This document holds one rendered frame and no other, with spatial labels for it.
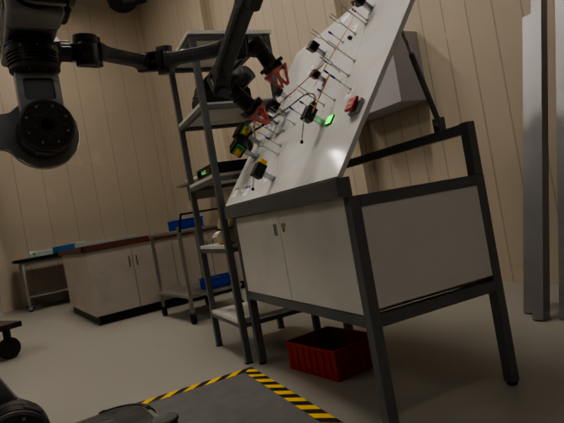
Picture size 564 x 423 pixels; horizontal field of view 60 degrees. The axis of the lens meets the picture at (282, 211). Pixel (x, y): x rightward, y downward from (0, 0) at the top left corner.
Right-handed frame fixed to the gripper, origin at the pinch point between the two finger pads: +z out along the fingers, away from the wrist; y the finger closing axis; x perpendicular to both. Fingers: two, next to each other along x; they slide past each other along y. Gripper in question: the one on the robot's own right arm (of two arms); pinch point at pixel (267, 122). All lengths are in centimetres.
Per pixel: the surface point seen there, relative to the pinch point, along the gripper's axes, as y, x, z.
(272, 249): 37, 30, 44
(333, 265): -16, 31, 47
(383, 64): -30.6, -31.8, 14.7
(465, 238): -33, -4, 77
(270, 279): 45, 40, 54
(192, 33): 94, -48, -45
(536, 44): 25, -153, 101
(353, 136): -32.0, -3.2, 19.9
